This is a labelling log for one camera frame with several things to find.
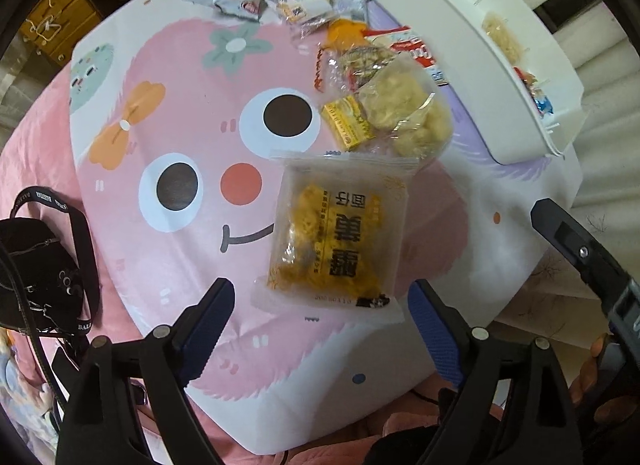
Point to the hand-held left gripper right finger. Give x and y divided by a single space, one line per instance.
430 335

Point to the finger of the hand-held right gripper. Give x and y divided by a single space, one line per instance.
575 245

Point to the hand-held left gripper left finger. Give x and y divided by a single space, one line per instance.
205 335

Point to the blue snack packet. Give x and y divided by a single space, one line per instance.
542 102

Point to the clear packet of yellow crisps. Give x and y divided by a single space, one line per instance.
325 225

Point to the small red snack packet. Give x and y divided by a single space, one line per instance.
527 81

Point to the clear bag of yellow cakes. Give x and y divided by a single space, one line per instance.
500 37

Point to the yellow boxed snack packet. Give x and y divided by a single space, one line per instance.
347 121

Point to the red cookie packet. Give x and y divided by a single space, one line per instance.
415 47

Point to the white plastic storage box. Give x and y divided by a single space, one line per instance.
450 10

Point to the black shoulder bag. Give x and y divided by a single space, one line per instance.
40 265

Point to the person's right hand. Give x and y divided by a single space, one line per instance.
585 385

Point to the dark clothing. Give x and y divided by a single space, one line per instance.
395 447

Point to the white floral curtain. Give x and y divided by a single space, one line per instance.
610 110

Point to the printed blanket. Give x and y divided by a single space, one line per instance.
20 385

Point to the clear bag of puffs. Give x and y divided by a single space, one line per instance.
405 120

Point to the printed cartoon tablecloth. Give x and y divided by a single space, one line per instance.
200 95

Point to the pink bed sheet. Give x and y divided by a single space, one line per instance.
35 155

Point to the clear sesame bar packet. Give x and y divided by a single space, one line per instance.
360 59

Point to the orange snack packet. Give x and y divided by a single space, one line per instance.
345 34

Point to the white sachet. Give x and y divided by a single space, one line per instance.
350 2

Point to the wooden desk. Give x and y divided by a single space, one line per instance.
75 0

